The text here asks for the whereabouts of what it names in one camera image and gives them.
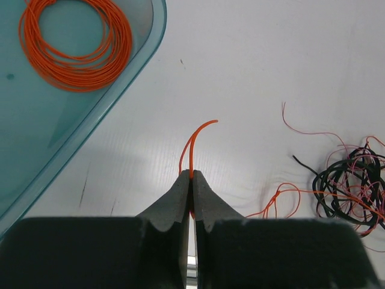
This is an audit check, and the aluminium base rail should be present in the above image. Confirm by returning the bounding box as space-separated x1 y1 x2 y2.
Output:
186 255 198 279

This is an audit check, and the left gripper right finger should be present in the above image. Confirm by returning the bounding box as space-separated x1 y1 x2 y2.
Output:
192 170 243 288

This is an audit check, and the black cable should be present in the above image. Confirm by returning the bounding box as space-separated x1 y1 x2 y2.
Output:
292 143 385 229

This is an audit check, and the coiled orange wire bundle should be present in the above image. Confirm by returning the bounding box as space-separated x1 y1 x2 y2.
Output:
18 0 134 93

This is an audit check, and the teal transparent plastic tray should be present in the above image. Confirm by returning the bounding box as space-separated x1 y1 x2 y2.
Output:
1 1 167 232

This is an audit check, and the thin pink wire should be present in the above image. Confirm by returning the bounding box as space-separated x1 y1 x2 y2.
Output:
282 101 385 253

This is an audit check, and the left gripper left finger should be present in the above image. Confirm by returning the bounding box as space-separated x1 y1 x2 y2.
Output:
137 170 190 288

